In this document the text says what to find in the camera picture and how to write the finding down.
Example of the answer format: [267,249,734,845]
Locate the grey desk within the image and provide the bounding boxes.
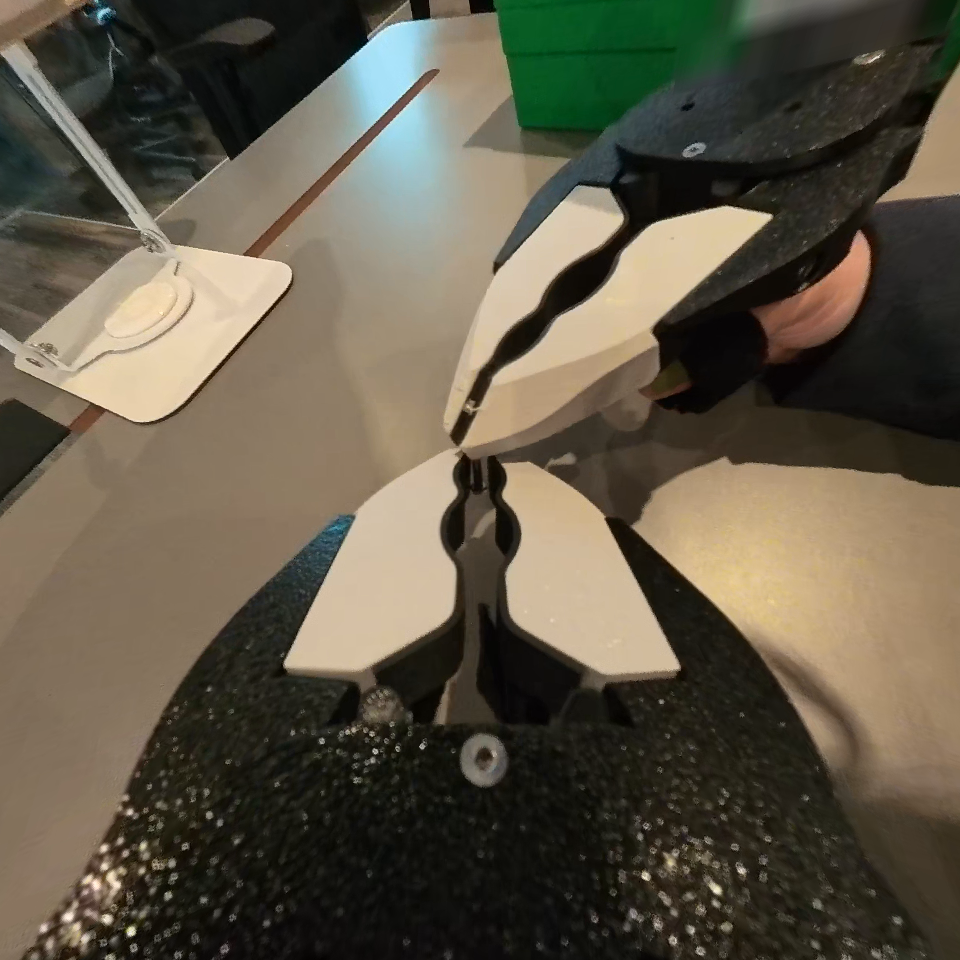
[0,13,960,960]

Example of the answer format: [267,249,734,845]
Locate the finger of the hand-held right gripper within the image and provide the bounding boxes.
[453,206,775,460]
[444,184,630,445]

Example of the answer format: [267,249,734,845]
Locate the person's right hand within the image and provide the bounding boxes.
[646,228,877,402]

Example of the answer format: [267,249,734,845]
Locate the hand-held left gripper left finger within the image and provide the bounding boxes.
[283,452,481,704]

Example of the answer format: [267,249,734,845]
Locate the green storage bin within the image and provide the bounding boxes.
[495,0,759,135]

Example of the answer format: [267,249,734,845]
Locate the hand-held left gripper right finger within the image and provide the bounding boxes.
[480,459,684,704]

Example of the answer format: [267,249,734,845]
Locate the black office chair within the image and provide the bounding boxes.
[161,16,279,160]

